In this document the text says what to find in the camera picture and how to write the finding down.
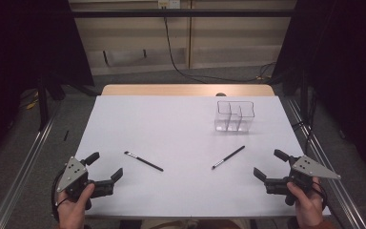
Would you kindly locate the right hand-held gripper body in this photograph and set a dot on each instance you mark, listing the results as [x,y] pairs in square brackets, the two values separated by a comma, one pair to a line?
[311,168]

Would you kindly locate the white wall outlet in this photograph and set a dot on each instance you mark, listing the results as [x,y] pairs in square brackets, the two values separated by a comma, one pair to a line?
[169,4]

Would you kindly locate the person's left hand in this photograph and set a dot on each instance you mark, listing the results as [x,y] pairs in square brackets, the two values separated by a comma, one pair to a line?
[71,211]

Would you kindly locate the aluminium floor rail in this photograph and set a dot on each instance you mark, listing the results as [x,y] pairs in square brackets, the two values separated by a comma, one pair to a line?
[22,178]
[330,178]

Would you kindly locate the yellow vertical strip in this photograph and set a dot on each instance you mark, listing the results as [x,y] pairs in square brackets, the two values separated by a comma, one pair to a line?
[189,35]

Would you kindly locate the white table cover sheet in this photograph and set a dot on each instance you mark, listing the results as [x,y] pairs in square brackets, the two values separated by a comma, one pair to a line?
[171,127]

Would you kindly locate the clear acrylic organizer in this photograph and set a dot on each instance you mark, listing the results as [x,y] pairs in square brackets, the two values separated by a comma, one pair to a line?
[235,125]

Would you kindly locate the black curtain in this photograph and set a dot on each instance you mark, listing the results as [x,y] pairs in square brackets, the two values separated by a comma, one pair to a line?
[346,63]
[19,47]

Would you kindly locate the black horizontal bar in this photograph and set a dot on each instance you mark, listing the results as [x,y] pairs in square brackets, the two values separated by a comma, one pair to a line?
[184,13]

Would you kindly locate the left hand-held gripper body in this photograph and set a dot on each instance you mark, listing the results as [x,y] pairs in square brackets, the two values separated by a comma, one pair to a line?
[73,173]

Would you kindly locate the black metal stand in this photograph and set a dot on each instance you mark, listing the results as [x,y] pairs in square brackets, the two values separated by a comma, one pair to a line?
[43,105]
[304,95]

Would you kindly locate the wooden table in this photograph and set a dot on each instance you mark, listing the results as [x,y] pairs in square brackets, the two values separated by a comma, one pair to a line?
[187,90]

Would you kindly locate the small black stick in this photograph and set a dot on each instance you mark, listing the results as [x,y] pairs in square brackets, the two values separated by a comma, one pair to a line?
[66,135]

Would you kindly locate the person's right hand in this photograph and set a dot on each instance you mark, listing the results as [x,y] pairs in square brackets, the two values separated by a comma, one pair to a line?
[309,206]

